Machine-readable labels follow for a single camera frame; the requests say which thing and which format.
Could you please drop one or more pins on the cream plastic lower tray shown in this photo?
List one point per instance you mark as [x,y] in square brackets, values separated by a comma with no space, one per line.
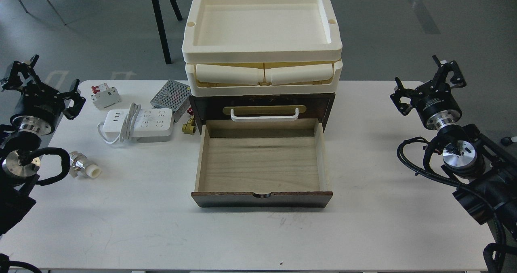
[263,79]

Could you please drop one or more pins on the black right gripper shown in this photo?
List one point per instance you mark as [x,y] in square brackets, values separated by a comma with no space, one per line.
[438,103]

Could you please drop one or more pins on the white circuit breaker red switch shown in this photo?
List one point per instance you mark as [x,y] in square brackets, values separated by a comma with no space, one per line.
[104,96]

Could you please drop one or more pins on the brass valve red handle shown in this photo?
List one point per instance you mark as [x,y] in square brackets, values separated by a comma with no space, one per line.
[190,126]

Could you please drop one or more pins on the cream plastic top tray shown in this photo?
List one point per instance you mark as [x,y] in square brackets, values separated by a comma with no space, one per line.
[261,31]

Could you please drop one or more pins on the white power strip with cable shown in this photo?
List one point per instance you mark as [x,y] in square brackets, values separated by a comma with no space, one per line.
[136,125]

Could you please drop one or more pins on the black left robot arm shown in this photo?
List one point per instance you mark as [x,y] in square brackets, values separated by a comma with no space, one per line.
[20,162]

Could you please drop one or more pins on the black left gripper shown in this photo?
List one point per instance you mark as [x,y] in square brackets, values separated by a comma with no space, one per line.
[40,105]

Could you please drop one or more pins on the silver mesh power supply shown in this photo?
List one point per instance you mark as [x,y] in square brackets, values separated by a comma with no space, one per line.
[173,95]

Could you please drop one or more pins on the cream plastic tray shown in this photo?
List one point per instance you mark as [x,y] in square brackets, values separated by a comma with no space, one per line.
[263,79]
[261,31]

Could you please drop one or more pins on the black table leg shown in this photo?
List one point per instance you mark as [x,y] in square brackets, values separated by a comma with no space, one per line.
[161,29]

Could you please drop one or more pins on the silver white pipe fitting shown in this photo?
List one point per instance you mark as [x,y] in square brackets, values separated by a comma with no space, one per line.
[81,165]

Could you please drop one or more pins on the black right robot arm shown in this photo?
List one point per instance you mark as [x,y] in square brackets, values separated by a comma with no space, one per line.
[483,174]

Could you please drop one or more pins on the open wooden drawer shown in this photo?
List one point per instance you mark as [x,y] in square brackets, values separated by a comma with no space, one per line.
[262,164]

